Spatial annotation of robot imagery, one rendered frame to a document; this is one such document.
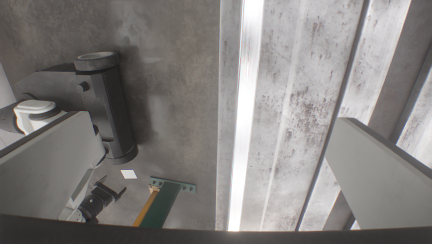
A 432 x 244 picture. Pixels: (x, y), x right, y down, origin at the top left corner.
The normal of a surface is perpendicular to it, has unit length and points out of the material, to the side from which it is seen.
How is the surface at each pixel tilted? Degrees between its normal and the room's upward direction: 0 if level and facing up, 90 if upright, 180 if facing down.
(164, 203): 90
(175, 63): 0
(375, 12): 0
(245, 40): 11
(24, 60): 0
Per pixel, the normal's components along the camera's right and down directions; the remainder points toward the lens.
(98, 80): 0.55, 0.40
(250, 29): -0.02, 0.48
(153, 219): 0.02, -0.88
